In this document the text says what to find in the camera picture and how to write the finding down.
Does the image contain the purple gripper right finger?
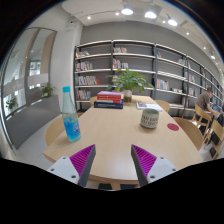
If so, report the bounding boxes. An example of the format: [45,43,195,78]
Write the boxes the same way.
[131,145,177,187]

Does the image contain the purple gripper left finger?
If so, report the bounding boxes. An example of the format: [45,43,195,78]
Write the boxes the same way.
[48,145,96,187]

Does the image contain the clear blue water bottle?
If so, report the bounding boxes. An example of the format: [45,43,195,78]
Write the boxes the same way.
[62,86,81,142]

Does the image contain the red round coaster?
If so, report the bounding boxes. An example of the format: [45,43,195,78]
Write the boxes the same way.
[167,123,179,131]

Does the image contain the patterned ceramic mug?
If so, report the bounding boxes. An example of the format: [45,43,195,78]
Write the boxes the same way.
[140,109,159,129]

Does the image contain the wooden chair right near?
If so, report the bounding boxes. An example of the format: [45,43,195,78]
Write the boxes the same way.
[174,117,203,150]

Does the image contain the white open magazine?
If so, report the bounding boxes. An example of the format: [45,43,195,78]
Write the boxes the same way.
[136,102,163,112]

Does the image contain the wooden chair far right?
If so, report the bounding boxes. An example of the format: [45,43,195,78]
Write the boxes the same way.
[156,100,170,112]

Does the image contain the dark blue bottom book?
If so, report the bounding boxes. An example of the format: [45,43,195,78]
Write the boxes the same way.
[94,100,123,109]

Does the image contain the wooden chair right foreground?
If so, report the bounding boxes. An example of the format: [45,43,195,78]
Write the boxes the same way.
[205,120,224,159]

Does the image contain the wooden chair under person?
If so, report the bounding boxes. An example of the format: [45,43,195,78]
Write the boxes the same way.
[192,105,211,128]

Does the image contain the red middle book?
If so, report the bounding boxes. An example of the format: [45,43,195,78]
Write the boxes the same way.
[97,96,121,103]

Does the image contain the red book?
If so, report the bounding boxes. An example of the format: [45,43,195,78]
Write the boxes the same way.
[97,96,121,103]
[97,91,122,97]

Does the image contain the red top book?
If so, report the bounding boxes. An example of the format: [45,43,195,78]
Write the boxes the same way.
[97,91,122,97]

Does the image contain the small plant by window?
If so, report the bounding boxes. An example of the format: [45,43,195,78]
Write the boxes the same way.
[41,83,55,98]

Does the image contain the seated person brown shirt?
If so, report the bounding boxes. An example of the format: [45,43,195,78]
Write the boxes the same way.
[196,87,213,113]

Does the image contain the potted green plant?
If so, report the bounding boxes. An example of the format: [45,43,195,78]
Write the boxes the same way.
[106,68,153,102]

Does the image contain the grey wall bookshelf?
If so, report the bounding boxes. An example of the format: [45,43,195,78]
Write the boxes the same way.
[73,39,223,117]

